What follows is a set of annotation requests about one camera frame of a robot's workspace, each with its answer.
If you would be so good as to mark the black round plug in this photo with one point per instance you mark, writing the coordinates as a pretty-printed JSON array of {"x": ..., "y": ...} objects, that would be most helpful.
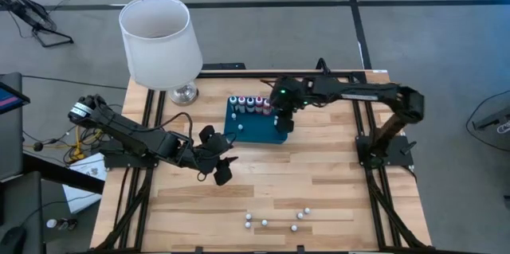
[{"x": 38, "y": 146}]

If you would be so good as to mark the large red food colouring bottle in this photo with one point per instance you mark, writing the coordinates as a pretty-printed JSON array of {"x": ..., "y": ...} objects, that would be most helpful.
[{"x": 259, "y": 100}]

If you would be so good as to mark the black aluminium table frame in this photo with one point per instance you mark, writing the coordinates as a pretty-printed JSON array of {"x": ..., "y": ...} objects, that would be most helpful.
[{"x": 239, "y": 75}]

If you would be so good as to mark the small Sunset Yellow dropper bottle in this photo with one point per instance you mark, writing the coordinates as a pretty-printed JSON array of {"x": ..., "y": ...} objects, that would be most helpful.
[{"x": 248, "y": 225}]

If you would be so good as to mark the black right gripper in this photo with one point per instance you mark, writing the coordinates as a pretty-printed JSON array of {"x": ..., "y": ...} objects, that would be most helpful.
[{"x": 289, "y": 94}]

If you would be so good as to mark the large pink food colouring bottle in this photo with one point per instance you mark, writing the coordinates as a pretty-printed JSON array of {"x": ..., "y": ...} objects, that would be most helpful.
[{"x": 241, "y": 100}]

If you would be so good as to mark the black computer mouse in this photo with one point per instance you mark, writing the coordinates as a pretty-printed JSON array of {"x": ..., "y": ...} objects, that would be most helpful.
[{"x": 12, "y": 242}]

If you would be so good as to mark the blue plastic tray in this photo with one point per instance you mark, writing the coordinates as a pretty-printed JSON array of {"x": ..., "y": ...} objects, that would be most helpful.
[{"x": 259, "y": 132}]

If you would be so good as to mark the black beam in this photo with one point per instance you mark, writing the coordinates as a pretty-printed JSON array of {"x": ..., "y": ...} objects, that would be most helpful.
[{"x": 60, "y": 172}]

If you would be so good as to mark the screen with blue picture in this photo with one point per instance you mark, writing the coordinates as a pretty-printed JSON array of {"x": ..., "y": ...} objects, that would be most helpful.
[{"x": 10, "y": 100}]

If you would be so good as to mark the white shade table lamp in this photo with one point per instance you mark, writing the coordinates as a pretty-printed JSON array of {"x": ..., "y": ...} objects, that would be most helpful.
[{"x": 159, "y": 59}]

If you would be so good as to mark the large black food colouring bottle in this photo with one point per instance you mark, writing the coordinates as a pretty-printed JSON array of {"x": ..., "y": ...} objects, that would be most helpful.
[{"x": 250, "y": 102}]

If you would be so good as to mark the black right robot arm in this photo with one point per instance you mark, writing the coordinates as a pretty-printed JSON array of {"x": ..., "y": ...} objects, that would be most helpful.
[{"x": 358, "y": 91}]

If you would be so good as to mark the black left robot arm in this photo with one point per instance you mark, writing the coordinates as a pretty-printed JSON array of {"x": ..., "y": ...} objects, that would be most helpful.
[{"x": 131, "y": 136}]

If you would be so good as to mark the black flat box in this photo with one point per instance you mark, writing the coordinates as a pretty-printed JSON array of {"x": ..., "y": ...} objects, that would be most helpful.
[{"x": 223, "y": 66}]

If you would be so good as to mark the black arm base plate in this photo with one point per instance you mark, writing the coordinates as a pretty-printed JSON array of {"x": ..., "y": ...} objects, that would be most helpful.
[
  {"x": 400, "y": 154},
  {"x": 119, "y": 162}
]

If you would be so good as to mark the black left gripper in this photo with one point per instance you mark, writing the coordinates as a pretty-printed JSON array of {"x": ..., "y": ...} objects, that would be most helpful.
[{"x": 209, "y": 152}]

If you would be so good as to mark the large orange food colouring bottle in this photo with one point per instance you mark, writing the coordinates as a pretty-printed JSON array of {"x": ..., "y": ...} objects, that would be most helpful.
[{"x": 266, "y": 104}]

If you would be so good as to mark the black table clamp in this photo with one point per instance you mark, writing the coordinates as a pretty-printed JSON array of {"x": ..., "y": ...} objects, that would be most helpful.
[
  {"x": 300, "y": 249},
  {"x": 198, "y": 250}
]

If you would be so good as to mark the white paper sheet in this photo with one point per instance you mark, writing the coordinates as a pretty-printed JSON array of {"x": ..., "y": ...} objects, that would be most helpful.
[{"x": 85, "y": 198}]

